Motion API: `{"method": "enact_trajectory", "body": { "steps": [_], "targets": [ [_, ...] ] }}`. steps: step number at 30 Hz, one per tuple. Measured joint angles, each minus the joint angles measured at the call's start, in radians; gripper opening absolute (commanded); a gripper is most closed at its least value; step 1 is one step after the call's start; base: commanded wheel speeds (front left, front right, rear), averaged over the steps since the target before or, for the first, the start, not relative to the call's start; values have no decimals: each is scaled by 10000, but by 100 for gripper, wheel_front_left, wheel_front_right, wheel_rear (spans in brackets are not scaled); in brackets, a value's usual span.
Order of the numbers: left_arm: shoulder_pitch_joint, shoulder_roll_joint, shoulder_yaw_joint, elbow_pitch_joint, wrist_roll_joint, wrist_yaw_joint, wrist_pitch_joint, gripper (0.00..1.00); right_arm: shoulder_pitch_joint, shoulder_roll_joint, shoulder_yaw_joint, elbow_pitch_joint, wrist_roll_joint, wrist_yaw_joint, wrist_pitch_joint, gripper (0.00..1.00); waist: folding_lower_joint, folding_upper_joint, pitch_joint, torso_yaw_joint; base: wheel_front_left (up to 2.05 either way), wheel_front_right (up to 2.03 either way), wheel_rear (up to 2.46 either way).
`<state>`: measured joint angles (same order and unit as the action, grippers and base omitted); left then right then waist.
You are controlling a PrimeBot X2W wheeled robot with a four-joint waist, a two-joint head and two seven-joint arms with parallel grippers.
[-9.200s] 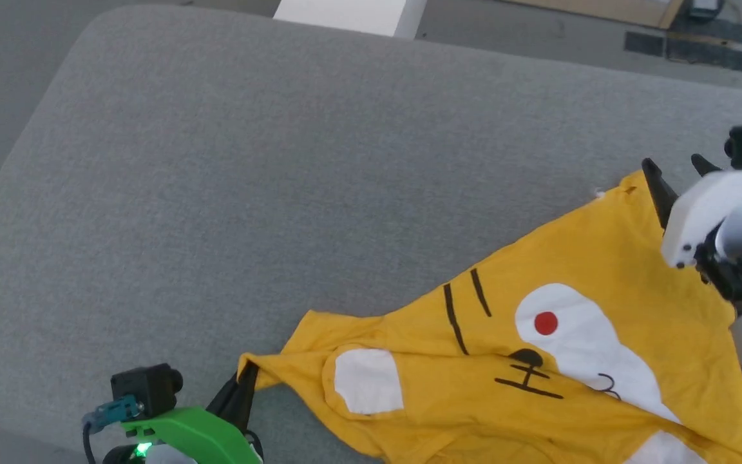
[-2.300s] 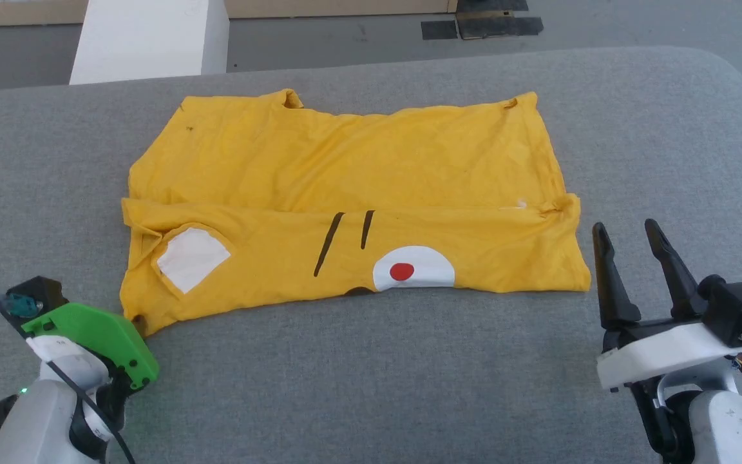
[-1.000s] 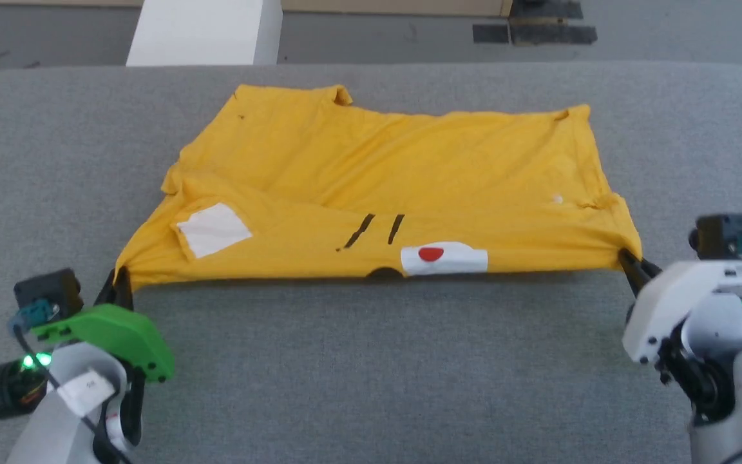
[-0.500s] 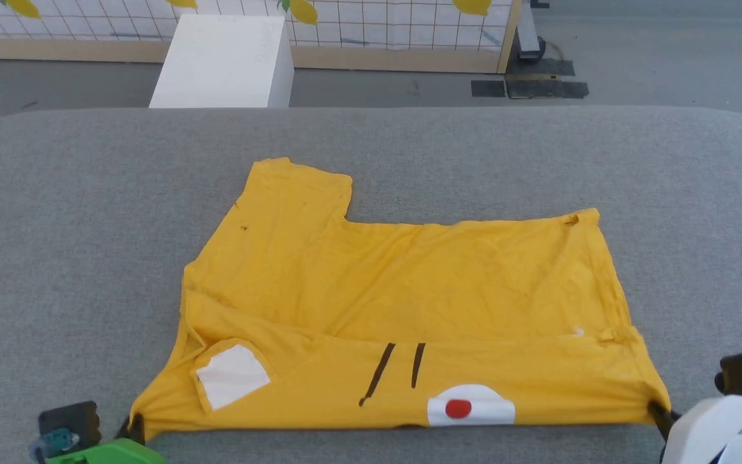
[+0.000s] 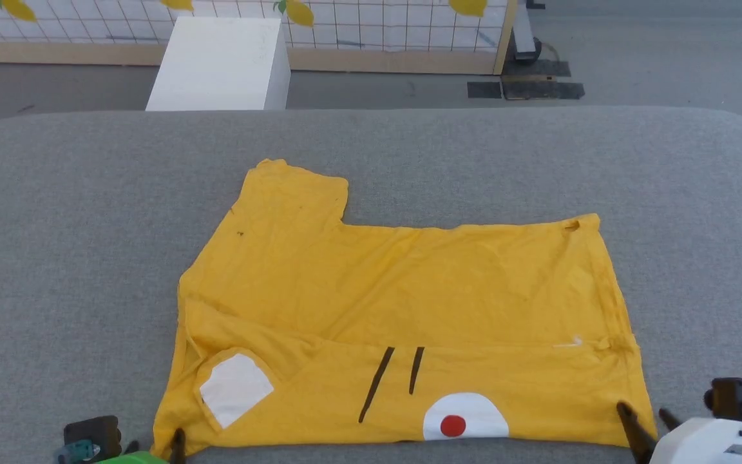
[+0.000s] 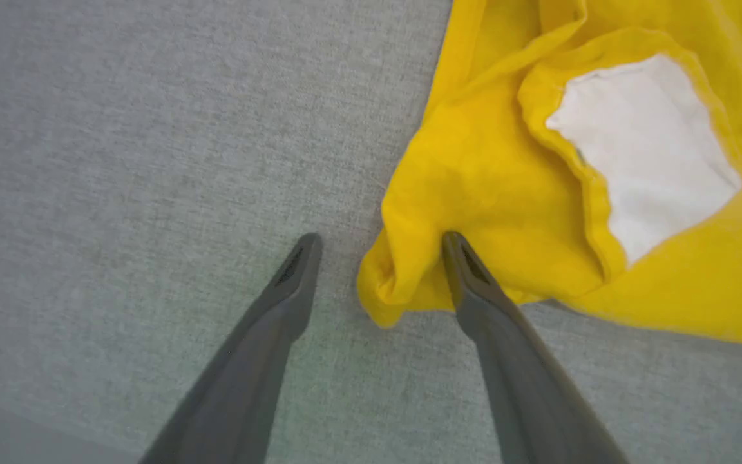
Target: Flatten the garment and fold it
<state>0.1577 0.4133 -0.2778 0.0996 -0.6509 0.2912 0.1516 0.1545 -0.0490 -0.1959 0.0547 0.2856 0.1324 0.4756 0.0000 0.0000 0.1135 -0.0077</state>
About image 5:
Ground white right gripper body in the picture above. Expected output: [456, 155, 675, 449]
[649, 416, 742, 464]

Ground black floor mats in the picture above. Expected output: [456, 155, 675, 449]
[466, 59, 586, 101]

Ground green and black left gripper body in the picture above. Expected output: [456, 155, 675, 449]
[95, 450, 169, 464]

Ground yellow t-shirt garment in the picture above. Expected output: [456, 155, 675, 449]
[151, 158, 659, 460]

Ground lemon print wood-framed panel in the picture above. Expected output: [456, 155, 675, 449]
[0, 0, 519, 77]

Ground grey metal stand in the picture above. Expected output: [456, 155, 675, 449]
[512, 0, 546, 63]

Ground white box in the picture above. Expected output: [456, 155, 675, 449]
[145, 16, 292, 111]

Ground teal-plug left gripper cable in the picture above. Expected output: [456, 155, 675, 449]
[54, 440, 102, 464]

